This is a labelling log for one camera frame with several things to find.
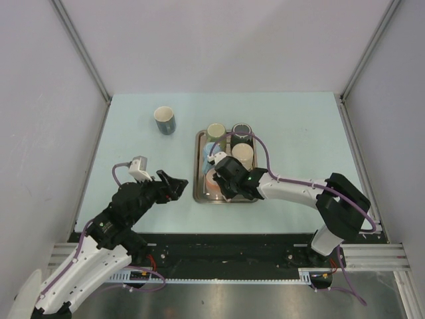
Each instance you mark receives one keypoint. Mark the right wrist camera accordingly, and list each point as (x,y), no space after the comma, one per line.
(216,158)

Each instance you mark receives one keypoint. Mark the left aluminium frame post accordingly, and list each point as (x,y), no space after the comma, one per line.
(80,48)

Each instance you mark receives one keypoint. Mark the light blue mug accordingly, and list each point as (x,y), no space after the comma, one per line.
(206,152)

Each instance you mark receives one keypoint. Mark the dark teal mug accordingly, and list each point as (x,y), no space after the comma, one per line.
(165,120)

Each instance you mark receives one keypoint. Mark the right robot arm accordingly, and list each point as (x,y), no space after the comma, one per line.
(340,204)

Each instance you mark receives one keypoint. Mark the steel tray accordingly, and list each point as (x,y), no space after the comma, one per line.
(200,191)

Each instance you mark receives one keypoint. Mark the black mug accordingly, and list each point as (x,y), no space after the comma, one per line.
(241,134)

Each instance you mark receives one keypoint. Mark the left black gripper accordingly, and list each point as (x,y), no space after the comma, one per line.
(174,189)

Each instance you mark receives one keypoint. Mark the right aluminium frame post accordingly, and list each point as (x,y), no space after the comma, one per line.
(372,44)

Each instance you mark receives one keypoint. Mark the pink mug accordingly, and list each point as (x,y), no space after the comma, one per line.
(212,187)

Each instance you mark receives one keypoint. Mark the aluminium frame post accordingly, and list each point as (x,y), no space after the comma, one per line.
(372,44)
(80,48)

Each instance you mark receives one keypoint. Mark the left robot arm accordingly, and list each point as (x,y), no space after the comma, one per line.
(107,244)

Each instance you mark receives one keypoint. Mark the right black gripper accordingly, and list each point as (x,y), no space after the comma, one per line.
(228,195)

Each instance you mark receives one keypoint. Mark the green mug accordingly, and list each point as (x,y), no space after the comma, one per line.
(214,132)

